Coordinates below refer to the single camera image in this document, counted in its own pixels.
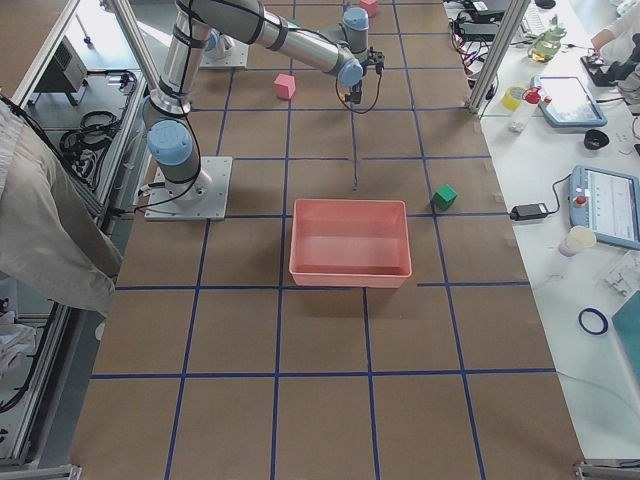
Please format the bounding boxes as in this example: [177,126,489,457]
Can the paper cup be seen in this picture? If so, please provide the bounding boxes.
[558,225,597,257]

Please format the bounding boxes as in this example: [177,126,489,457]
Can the green cube far corner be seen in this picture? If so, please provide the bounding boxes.
[431,184,458,211]

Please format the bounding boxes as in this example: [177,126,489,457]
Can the yellow tape roll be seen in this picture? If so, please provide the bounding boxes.
[501,86,526,112]

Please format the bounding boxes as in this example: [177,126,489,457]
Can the pink cube near base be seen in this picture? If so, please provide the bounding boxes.
[273,73,296,100]

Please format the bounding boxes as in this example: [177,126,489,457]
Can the green glass jar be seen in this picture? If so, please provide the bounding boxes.
[528,25,566,63]

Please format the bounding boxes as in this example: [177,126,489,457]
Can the pink plastic bin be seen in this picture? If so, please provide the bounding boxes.
[289,199,412,288]

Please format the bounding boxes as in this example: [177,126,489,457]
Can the black power adapter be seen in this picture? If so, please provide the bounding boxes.
[509,203,550,221]

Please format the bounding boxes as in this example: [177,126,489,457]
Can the pink cube near edge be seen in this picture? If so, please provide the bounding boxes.
[359,1,379,19]

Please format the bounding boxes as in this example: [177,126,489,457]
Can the teach pendant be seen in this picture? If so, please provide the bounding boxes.
[530,75,607,128]
[568,165,639,250]

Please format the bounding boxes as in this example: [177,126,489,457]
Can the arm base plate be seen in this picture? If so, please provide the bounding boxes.
[144,156,233,221]
[200,42,249,70]

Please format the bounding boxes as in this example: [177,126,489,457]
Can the aluminium frame post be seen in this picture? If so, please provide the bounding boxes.
[466,0,529,113]

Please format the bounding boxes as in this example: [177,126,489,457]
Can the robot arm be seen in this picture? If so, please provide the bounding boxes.
[143,1,384,220]
[204,29,235,61]

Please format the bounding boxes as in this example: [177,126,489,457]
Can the blue tape ring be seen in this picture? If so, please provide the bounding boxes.
[578,308,610,337]

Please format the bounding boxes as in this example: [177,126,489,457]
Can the person in beige clothes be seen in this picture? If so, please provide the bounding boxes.
[1,102,122,316]

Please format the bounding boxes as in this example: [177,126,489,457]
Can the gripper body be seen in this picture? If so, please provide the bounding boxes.
[349,46,385,95]

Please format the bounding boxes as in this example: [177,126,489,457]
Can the teach pendant near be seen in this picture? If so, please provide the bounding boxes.
[568,165,639,250]

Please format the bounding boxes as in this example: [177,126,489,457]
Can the teach pendant far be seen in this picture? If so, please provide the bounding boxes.
[530,75,607,128]

